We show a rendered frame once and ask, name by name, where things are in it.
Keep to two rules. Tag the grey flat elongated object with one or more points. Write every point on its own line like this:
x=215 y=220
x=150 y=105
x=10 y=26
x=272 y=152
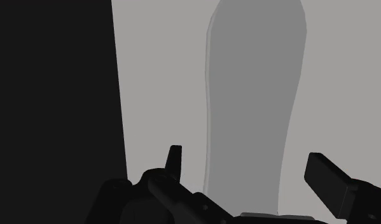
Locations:
x=252 y=93

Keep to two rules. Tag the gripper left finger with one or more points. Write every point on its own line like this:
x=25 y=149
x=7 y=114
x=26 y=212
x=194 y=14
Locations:
x=165 y=198

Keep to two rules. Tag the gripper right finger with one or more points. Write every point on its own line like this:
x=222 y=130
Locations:
x=329 y=183

